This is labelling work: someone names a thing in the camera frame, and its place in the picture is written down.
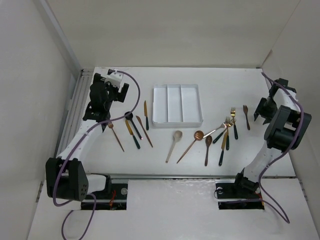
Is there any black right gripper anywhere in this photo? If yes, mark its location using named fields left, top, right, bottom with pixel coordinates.
left=253, top=96, right=278, bottom=124

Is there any dark wooden fork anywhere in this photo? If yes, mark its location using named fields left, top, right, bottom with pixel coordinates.
left=243, top=105, right=251, bottom=131

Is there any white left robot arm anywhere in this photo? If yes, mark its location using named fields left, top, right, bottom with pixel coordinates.
left=45, top=70, right=129, bottom=202

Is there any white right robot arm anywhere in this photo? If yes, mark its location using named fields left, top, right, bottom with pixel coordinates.
left=231, top=78, right=312, bottom=197

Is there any black spoon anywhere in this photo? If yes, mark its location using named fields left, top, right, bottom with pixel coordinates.
left=125, top=111, right=143, bottom=140

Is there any rose gold fork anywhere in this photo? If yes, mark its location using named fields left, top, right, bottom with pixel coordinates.
left=107, top=121, right=125, bottom=152

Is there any rose gold knife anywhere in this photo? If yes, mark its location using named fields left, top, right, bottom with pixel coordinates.
left=135, top=115, right=154, bottom=148

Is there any white three-compartment tray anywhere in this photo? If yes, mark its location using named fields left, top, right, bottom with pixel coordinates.
left=152, top=84, right=203, bottom=129

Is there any dark wooden spoon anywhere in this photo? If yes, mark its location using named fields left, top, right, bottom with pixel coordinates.
left=204, top=135, right=213, bottom=167

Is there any rose gold spoon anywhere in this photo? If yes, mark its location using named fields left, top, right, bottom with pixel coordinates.
left=176, top=130, right=204, bottom=164

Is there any light wooden spoon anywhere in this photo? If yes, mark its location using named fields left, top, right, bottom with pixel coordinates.
left=165, top=130, right=183, bottom=164

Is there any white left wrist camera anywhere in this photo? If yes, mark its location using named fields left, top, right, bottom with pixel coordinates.
left=105, top=69, right=124, bottom=88

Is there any gold knife green handle upright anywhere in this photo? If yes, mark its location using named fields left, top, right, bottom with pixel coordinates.
left=143, top=100, right=150, bottom=131

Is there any gold knife green handle left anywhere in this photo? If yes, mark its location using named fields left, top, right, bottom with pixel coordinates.
left=125, top=120, right=141, bottom=149

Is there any aluminium rail left side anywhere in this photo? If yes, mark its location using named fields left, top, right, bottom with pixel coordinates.
left=53, top=68, right=94, bottom=157

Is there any aluminium rail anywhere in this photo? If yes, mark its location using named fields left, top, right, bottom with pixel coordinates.
left=53, top=68, right=94, bottom=157
left=86, top=172, right=296, bottom=181

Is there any gold knife green handle right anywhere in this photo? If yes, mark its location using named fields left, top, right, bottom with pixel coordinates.
left=218, top=132, right=227, bottom=167

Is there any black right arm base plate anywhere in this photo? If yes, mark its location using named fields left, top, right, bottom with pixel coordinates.
left=214, top=182, right=265, bottom=210

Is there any aluminium rail front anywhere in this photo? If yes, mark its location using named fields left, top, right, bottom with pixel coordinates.
left=86, top=172, right=296, bottom=181

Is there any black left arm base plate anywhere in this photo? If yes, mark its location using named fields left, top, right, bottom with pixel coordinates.
left=92, top=179, right=128, bottom=211

